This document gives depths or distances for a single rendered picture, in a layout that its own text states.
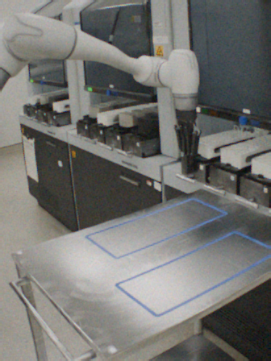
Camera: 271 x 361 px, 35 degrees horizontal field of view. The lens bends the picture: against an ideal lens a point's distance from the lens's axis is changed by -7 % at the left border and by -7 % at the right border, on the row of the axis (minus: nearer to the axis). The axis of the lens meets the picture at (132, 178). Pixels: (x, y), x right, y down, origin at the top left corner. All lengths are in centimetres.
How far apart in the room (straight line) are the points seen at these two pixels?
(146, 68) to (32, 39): 54
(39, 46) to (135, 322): 74
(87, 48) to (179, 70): 37
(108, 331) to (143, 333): 6
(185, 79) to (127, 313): 90
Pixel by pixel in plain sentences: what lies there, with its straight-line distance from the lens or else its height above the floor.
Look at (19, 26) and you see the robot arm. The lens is 117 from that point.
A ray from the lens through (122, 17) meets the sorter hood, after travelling 201.
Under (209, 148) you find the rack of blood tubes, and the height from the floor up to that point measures 85.
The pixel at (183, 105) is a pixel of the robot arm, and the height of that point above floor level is 102.
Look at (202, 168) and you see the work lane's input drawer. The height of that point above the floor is 79.
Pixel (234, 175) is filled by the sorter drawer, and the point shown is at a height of 80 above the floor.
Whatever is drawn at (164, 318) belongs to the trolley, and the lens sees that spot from 80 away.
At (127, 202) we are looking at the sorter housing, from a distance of 210.
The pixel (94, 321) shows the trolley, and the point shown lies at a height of 82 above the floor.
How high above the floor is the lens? 132
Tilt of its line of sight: 20 degrees down
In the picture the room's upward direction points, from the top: 4 degrees counter-clockwise
